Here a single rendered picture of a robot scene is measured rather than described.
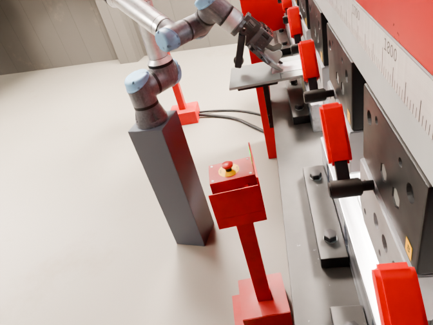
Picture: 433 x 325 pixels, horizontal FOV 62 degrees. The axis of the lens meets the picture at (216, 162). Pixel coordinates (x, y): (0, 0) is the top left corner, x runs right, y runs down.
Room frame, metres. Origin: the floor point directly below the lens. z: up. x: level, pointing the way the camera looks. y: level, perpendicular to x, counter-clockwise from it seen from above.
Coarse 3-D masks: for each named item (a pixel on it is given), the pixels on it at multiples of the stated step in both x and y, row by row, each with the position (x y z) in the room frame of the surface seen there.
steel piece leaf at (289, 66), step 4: (296, 60) 1.20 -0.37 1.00; (280, 64) 1.20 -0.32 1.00; (284, 64) 1.19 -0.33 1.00; (288, 64) 1.18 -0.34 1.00; (292, 64) 1.17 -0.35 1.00; (296, 64) 1.16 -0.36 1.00; (300, 64) 1.15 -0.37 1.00; (272, 68) 1.18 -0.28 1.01; (284, 68) 1.16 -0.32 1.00; (288, 68) 1.15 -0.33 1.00; (292, 68) 1.14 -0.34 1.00; (296, 68) 1.13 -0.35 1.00; (300, 68) 1.12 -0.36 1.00; (272, 72) 1.15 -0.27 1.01; (276, 72) 1.15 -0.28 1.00; (280, 72) 1.14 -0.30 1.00
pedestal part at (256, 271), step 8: (248, 224) 0.90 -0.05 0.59; (240, 232) 0.91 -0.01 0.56; (248, 232) 0.90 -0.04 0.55; (240, 240) 0.91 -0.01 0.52; (248, 240) 0.91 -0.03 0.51; (256, 240) 0.90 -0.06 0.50; (248, 248) 0.91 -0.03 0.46; (256, 248) 0.90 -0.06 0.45; (248, 256) 0.91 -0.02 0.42; (256, 256) 0.90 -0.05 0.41; (248, 264) 0.91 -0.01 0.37; (256, 264) 0.90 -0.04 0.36; (256, 272) 0.91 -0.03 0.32; (264, 272) 0.90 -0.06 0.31; (256, 280) 0.91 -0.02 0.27; (264, 280) 0.90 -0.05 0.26; (256, 288) 0.91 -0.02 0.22; (264, 288) 0.90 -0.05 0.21; (256, 296) 0.91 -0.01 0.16; (264, 296) 0.90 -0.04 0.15
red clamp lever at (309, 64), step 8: (304, 48) 0.50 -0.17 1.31; (312, 48) 0.49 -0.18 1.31; (304, 56) 0.49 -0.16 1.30; (312, 56) 0.48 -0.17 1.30; (304, 64) 0.48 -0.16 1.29; (312, 64) 0.47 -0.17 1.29; (304, 72) 0.47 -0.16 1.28; (312, 72) 0.47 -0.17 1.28; (304, 80) 0.47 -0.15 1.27; (312, 80) 0.46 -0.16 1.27; (312, 88) 0.45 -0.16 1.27; (320, 88) 0.45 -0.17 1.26; (304, 96) 0.45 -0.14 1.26; (312, 96) 0.44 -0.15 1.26; (320, 96) 0.44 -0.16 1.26; (328, 96) 0.44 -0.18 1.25
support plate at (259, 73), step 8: (296, 56) 1.24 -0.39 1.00; (248, 64) 1.29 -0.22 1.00; (256, 64) 1.27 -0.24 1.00; (264, 64) 1.25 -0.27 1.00; (232, 72) 1.26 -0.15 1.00; (240, 72) 1.24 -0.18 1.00; (248, 72) 1.22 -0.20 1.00; (256, 72) 1.20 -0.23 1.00; (264, 72) 1.18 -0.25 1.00; (288, 72) 1.12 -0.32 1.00; (296, 72) 1.11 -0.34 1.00; (232, 80) 1.19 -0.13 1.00; (240, 80) 1.17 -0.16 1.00; (248, 80) 1.15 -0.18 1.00; (256, 80) 1.14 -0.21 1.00; (264, 80) 1.12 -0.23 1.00; (272, 80) 1.10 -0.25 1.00; (280, 80) 1.09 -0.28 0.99; (232, 88) 1.13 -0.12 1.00; (240, 88) 1.13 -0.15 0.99
